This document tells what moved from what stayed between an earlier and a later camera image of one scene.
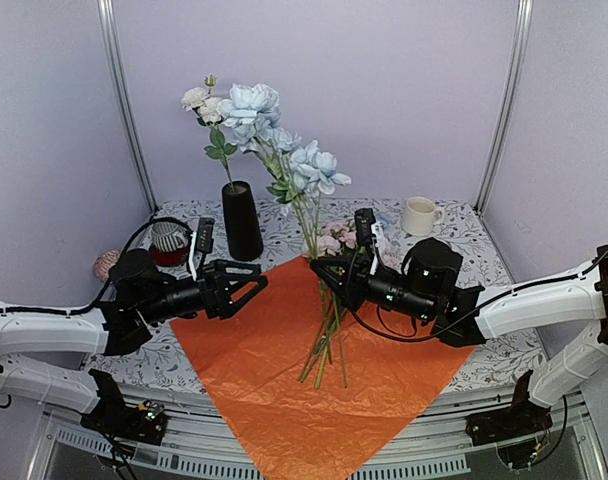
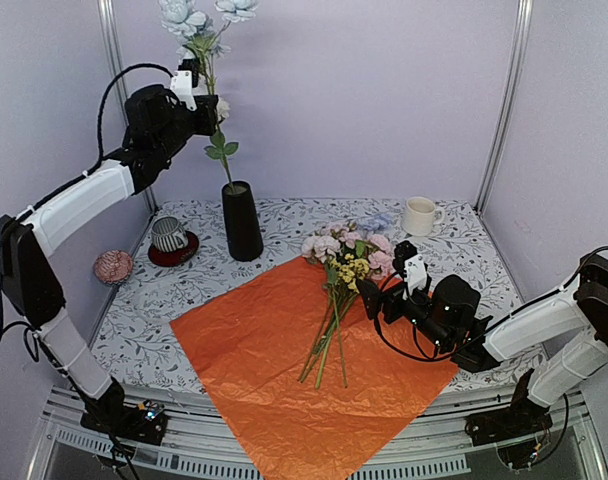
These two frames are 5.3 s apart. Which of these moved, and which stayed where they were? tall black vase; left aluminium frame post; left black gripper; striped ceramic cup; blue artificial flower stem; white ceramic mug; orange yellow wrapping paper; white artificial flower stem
Moved: blue artificial flower stem; left black gripper
Stayed: striped ceramic cup; tall black vase; white ceramic mug; white artificial flower stem; left aluminium frame post; orange yellow wrapping paper
